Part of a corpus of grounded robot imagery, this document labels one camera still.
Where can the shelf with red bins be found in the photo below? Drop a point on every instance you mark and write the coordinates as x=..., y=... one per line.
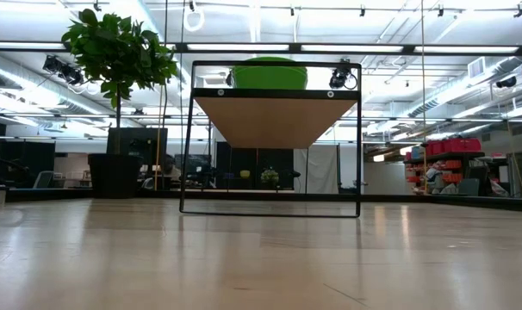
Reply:
x=452, y=146

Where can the small potted plant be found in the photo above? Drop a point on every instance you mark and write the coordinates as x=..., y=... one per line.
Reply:
x=270, y=176

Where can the black overhead camera cluster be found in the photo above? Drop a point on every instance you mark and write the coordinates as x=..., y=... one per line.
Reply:
x=65, y=71

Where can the black overhead light beam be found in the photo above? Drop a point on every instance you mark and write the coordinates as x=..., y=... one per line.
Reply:
x=295, y=47

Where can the small yellow object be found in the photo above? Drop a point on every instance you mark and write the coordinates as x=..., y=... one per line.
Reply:
x=244, y=174

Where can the grey chair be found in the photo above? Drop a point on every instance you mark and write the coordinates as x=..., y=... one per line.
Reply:
x=43, y=179
x=468, y=187

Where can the green plant in black pot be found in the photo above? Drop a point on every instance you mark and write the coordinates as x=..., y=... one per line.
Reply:
x=119, y=51

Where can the black aluminium table frame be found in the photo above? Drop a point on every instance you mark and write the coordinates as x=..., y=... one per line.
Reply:
x=265, y=196

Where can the black ceiling camera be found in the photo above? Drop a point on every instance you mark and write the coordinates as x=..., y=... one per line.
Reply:
x=506, y=82

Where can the white air vent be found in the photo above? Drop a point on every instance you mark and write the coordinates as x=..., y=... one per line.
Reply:
x=476, y=67

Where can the white sheet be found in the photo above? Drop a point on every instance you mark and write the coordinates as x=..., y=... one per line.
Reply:
x=319, y=170

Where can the black partition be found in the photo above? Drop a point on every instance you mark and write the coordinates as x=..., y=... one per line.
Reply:
x=261, y=157

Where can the green plastic mini bowl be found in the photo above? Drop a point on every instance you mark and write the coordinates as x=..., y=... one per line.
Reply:
x=269, y=77

